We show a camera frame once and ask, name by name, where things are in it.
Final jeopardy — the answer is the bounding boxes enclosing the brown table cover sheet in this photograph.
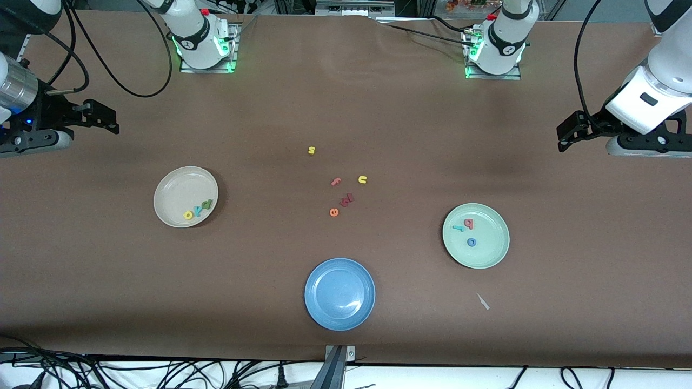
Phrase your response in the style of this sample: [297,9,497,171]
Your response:
[0,10,692,369]

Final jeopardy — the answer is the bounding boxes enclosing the beige round plate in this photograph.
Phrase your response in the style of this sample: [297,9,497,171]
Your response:
[153,166,219,229]

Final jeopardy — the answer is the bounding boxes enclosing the black cable with silver plug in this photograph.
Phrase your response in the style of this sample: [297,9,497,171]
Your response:
[22,30,91,97]

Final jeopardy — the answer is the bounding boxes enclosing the grey metal mount bracket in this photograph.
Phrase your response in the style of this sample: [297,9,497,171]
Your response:
[311,345,356,389]

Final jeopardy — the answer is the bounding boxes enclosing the thin black table cable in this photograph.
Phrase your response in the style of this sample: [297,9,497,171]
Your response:
[378,16,477,48]

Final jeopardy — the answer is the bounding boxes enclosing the blue round plate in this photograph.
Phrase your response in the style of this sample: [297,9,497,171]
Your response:
[304,258,376,331]

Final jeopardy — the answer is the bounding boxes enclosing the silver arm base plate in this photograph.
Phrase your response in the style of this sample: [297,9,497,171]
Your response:
[464,29,523,81]
[179,24,240,74]

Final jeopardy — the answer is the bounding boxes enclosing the light green round plate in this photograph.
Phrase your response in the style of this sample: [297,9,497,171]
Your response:
[442,203,510,270]

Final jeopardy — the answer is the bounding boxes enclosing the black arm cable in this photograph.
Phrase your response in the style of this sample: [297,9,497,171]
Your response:
[573,0,604,123]

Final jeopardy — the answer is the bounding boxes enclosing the grey power strip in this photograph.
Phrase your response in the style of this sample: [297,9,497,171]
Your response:
[315,0,396,17]

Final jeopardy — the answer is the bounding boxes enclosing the long looping black cable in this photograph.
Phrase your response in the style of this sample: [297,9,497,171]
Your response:
[64,0,174,99]

